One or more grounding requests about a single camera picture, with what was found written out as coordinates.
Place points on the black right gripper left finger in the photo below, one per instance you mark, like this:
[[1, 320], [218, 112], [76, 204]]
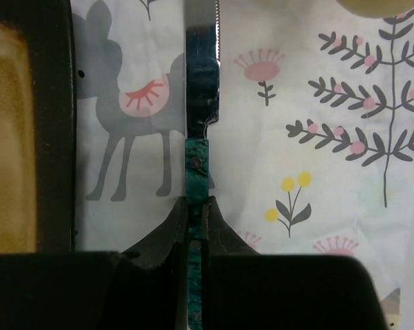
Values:
[[144, 287]]

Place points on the floral animal print napkin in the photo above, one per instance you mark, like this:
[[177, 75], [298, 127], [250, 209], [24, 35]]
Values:
[[314, 149]]

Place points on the green-handled steel knife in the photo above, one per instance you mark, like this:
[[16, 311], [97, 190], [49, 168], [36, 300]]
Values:
[[201, 20]]

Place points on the square black amber plate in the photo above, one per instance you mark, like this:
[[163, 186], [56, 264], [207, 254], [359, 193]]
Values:
[[37, 127]]

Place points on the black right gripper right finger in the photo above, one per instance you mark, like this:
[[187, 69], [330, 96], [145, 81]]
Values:
[[242, 289]]

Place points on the yellow ceramic mug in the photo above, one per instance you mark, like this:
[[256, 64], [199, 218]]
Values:
[[376, 8]]

